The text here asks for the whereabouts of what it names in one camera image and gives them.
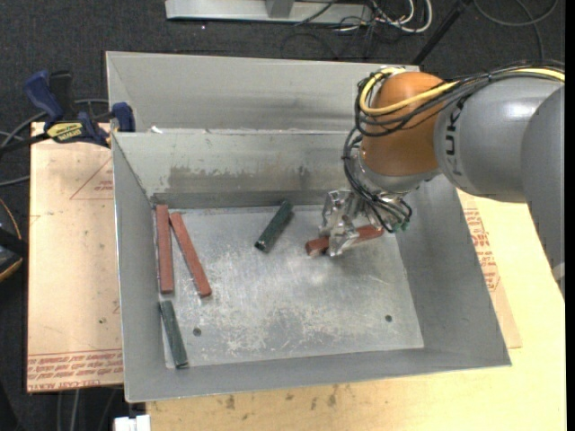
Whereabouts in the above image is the red-brown block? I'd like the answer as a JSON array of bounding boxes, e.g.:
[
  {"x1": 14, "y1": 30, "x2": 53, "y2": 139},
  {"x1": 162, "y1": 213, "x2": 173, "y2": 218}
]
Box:
[
  {"x1": 155, "y1": 203, "x2": 176, "y2": 295},
  {"x1": 168, "y1": 211, "x2": 214, "y2": 299},
  {"x1": 305, "y1": 224, "x2": 385, "y2": 258}
]

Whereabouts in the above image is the dark green flat block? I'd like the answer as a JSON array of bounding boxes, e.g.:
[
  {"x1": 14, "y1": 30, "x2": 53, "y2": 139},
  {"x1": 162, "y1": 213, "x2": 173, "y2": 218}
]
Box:
[
  {"x1": 157, "y1": 299, "x2": 190, "y2": 370},
  {"x1": 253, "y1": 198, "x2": 296, "y2": 255}
]

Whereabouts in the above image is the grey metal bin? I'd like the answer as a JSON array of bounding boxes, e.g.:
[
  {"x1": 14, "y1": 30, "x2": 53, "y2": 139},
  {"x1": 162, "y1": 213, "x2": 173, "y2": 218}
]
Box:
[{"x1": 104, "y1": 50, "x2": 513, "y2": 404}]

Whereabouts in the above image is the brown cardboard board, red print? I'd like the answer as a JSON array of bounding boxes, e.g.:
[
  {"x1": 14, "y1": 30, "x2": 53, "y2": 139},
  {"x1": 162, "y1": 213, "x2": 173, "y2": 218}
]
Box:
[{"x1": 25, "y1": 120, "x2": 524, "y2": 395}]

